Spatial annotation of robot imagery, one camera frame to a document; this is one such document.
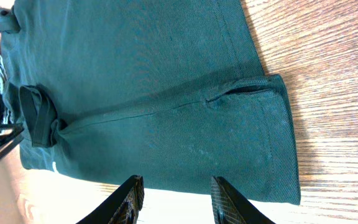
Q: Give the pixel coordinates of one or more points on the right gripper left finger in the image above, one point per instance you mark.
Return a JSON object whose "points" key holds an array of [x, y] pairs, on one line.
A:
{"points": [[122, 206]]}

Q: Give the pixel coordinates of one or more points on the black polo shirt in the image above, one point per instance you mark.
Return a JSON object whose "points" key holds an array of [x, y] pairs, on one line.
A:
{"points": [[170, 90]]}

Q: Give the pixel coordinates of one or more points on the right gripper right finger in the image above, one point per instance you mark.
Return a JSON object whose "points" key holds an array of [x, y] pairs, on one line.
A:
{"points": [[231, 207]]}

